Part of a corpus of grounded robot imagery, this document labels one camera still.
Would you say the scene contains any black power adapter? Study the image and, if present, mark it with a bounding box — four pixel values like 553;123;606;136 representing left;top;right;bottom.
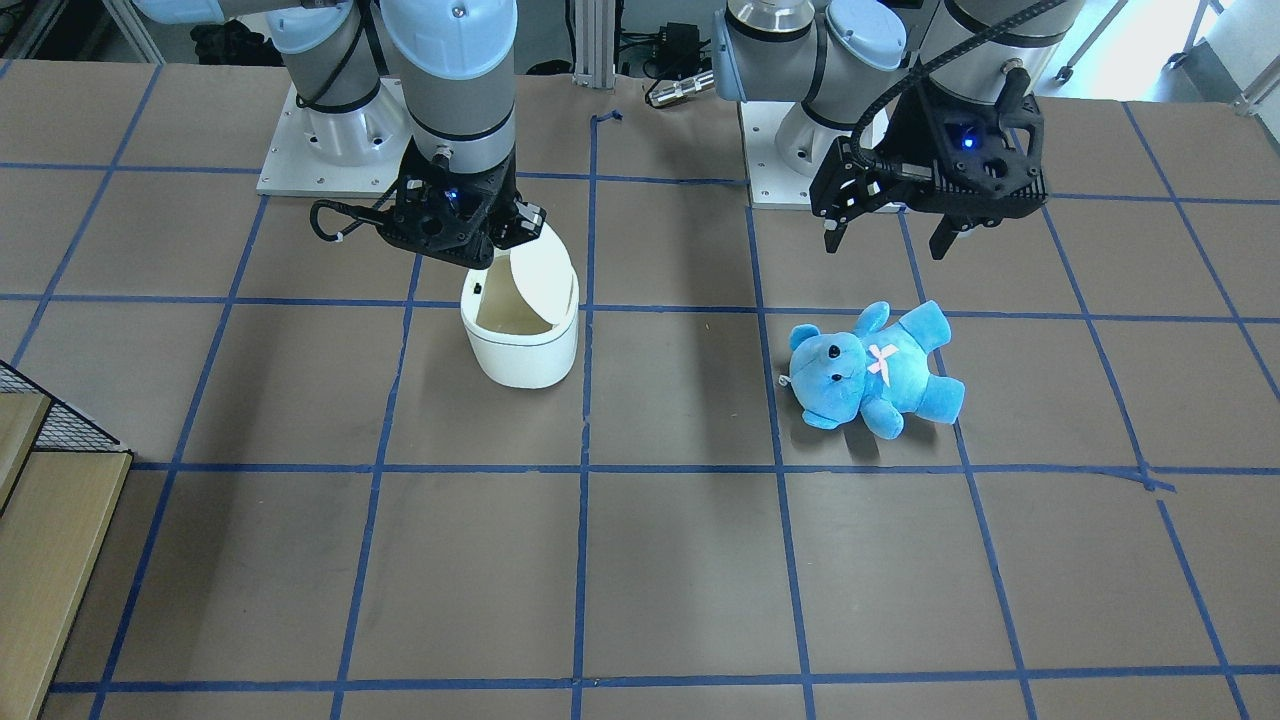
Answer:
655;22;700;64

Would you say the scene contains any silver metal connector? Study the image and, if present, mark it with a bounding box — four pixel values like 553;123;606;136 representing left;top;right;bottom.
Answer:
644;70;716;109

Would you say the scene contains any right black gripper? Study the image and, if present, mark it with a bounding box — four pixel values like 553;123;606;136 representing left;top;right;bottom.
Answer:
378;150;547;270

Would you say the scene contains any white trash can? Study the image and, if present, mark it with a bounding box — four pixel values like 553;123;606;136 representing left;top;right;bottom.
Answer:
460;224;579;389

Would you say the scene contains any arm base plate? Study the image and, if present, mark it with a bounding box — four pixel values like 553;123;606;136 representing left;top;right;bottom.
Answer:
256;78;412;199
739;101;844;211

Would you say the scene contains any wooden shelf with mesh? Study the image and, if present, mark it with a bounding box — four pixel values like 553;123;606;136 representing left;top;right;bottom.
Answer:
1;363;133;719

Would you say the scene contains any aluminium frame post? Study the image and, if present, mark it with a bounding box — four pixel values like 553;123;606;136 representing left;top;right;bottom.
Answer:
570;0;618;91

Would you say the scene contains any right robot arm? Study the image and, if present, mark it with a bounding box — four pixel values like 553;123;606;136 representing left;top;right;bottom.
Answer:
138;1;564;270

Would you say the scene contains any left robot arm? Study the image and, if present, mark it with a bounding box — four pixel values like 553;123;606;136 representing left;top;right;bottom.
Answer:
710;1;1082;260

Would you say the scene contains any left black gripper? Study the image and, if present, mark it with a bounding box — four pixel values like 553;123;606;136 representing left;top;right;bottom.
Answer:
809;76;1050;261

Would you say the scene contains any blue teddy bear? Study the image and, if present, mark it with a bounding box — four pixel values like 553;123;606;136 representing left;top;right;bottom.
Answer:
778;300;966;439

